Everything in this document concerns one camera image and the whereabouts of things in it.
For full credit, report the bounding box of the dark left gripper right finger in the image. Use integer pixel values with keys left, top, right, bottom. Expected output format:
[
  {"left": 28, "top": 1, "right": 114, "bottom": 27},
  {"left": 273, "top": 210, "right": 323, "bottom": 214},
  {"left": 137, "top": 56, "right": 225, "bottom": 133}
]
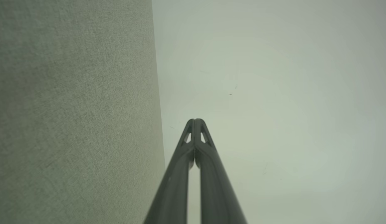
[{"left": 194, "top": 118, "right": 248, "bottom": 224}]

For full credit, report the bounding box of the grey fabric sofa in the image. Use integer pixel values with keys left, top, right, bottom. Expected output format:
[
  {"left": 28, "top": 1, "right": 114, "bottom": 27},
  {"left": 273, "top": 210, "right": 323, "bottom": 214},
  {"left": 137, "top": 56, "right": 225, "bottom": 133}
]
[{"left": 0, "top": 0, "right": 166, "bottom": 224}]

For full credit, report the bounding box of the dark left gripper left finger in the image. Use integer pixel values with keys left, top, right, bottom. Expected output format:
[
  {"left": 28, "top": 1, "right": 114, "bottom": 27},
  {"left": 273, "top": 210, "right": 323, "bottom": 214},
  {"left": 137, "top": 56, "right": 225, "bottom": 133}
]
[{"left": 143, "top": 118, "right": 196, "bottom": 224}]

